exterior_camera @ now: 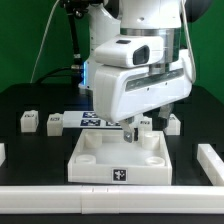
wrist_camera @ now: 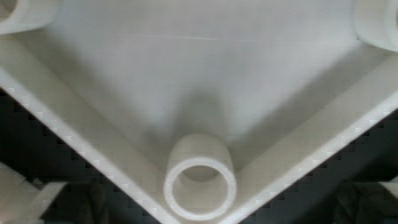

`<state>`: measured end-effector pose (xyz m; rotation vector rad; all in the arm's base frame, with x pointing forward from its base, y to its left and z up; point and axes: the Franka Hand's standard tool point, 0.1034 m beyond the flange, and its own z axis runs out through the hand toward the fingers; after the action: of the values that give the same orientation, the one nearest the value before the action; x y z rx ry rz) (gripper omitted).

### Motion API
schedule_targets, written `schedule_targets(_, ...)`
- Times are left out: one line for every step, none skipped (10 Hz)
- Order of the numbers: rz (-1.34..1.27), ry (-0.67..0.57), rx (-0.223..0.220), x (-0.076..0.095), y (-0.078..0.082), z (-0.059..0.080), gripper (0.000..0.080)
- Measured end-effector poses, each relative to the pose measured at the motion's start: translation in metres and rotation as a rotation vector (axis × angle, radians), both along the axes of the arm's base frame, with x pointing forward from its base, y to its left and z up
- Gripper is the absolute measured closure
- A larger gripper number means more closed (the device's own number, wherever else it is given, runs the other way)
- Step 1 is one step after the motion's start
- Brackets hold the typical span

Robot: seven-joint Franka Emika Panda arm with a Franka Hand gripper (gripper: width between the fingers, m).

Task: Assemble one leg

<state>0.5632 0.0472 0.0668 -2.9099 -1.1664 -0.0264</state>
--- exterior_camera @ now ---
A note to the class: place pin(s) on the white fence rail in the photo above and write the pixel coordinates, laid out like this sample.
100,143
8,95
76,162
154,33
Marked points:
2,153
211,163
111,199

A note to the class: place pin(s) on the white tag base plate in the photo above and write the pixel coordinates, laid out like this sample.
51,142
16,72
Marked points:
85,119

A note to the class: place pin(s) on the white right fence rail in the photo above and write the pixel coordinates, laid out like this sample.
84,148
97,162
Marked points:
211,163

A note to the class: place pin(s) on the white left fence rail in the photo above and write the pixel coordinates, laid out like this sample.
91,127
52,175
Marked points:
2,153

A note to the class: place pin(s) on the white square table top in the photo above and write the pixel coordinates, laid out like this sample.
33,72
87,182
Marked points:
104,157

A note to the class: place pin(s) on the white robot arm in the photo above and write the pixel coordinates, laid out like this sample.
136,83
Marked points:
168,19

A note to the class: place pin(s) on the white front fence rail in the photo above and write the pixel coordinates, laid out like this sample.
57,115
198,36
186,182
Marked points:
111,199

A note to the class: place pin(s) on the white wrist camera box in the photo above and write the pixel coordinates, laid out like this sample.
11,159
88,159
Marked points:
130,51

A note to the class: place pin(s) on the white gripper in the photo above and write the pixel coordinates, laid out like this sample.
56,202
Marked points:
119,94

